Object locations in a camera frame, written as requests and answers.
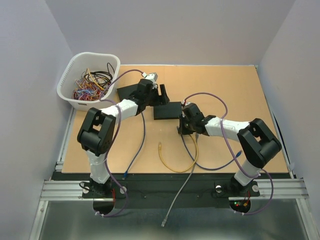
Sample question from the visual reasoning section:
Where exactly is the black network switch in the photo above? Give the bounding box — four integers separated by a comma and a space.
153, 101, 182, 120
117, 83, 138, 102

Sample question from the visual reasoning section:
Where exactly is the yellow ethernet cable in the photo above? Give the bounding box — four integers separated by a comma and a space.
157, 133, 199, 173

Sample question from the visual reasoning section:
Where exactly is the dark blue ethernet cable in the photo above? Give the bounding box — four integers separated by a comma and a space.
121, 111, 147, 180

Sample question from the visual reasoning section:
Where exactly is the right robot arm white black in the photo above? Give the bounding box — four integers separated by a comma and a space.
178, 103, 282, 195

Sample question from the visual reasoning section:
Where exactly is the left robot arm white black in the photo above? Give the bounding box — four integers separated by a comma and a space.
77, 78, 170, 197

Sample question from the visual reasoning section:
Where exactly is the white plastic basket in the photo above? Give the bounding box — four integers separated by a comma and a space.
56, 52, 121, 112

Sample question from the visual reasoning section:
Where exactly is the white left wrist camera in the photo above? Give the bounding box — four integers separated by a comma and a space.
141, 72, 158, 84

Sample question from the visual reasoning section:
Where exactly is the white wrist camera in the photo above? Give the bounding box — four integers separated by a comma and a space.
141, 72, 158, 84
182, 101, 191, 106

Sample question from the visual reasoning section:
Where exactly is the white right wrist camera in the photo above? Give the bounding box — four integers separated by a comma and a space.
182, 101, 191, 106

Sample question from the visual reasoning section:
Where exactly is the tangled coloured wire bundle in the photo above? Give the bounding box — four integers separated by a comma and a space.
72, 62, 116, 101

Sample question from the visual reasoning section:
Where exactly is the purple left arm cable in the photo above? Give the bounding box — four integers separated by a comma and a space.
98, 69, 130, 218

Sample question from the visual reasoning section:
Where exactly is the grey ethernet cable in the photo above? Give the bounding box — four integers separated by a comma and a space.
161, 132, 201, 228

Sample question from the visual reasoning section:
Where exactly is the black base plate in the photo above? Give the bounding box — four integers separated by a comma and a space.
79, 173, 260, 209

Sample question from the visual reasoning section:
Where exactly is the aluminium mounting rail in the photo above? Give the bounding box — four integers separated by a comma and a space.
40, 178, 309, 201

